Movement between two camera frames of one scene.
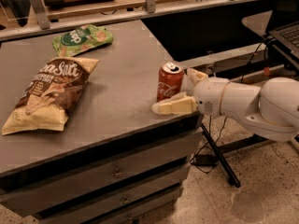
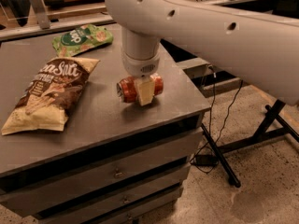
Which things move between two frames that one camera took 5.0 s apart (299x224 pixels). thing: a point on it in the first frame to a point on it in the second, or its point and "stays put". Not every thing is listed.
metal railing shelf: (27, 10) stays put
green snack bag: (82, 38) stays put
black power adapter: (205, 160) stays put
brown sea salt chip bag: (50, 94) stays put
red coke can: (170, 79) to (128, 91)
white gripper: (207, 94) to (139, 67)
